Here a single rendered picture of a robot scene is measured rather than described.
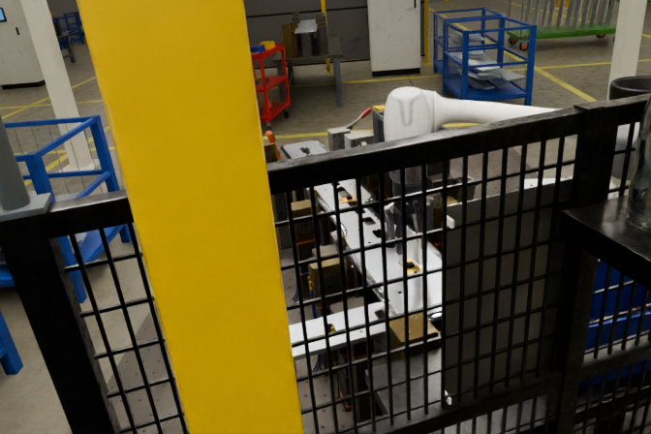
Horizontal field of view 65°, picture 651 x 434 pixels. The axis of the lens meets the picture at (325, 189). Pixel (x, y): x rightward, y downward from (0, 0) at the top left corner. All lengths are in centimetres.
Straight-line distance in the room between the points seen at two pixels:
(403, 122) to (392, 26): 745
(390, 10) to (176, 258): 822
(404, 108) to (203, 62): 82
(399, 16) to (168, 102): 824
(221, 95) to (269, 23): 911
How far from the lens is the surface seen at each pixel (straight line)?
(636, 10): 549
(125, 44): 35
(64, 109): 580
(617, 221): 67
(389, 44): 860
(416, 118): 114
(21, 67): 1213
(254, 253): 40
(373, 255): 140
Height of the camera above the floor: 172
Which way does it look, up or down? 23 degrees down
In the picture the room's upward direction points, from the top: 5 degrees counter-clockwise
